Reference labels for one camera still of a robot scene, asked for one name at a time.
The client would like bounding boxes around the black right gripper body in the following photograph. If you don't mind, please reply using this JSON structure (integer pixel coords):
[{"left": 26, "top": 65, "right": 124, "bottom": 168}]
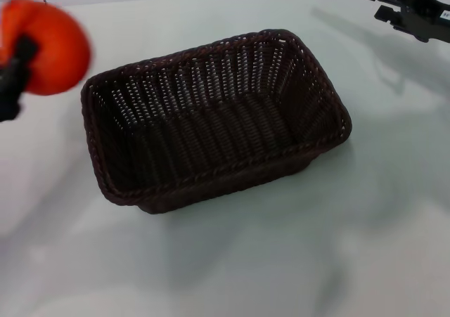
[{"left": 395, "top": 0, "right": 450, "bottom": 44}]

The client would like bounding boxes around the orange mandarin fruit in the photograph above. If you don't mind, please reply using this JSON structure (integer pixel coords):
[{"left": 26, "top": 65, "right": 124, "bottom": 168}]
[{"left": 0, "top": 0, "right": 94, "bottom": 97}]

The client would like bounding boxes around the dark brown woven basket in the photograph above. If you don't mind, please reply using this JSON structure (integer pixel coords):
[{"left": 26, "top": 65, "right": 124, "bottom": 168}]
[{"left": 79, "top": 28, "right": 352, "bottom": 215}]

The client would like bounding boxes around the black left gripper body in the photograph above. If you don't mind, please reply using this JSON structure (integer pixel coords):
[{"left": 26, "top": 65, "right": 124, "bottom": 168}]
[{"left": 0, "top": 58, "right": 31, "bottom": 123}]

